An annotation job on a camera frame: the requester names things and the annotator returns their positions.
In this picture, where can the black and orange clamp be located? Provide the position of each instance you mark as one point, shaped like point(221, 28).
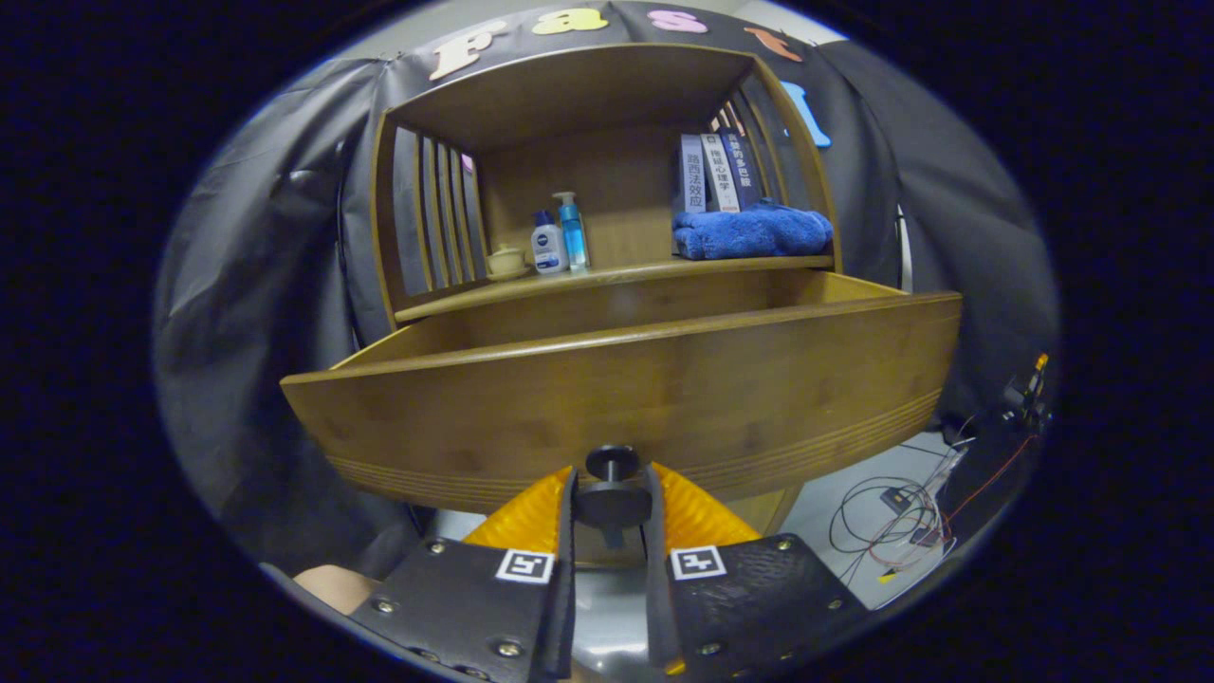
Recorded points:
point(1029, 389)

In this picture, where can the small black box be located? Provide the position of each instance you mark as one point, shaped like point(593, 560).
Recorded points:
point(896, 499)

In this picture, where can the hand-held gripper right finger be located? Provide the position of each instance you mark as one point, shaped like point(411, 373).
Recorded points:
point(656, 569)

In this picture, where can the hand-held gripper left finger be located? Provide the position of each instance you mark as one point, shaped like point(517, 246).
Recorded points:
point(567, 569)

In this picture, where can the person's leg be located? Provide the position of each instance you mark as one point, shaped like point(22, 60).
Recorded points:
point(332, 586)

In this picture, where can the wooden countertop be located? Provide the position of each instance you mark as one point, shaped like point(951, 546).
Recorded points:
point(626, 273)

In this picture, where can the blue pump bottle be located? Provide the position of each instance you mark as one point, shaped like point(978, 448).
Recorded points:
point(573, 237)

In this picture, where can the dark blue book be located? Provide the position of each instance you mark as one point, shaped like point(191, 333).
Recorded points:
point(742, 166)

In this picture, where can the white book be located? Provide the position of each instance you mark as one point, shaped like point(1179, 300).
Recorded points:
point(721, 175)

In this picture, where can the cream lidded teacup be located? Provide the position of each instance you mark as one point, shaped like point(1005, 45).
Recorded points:
point(506, 262)

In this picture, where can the white bottle with blue cap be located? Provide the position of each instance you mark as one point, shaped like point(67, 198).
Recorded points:
point(548, 249)

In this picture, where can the wooden cabinet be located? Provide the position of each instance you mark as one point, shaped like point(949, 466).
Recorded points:
point(607, 180)

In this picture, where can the blue towel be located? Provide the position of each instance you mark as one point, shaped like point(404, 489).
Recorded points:
point(749, 232)

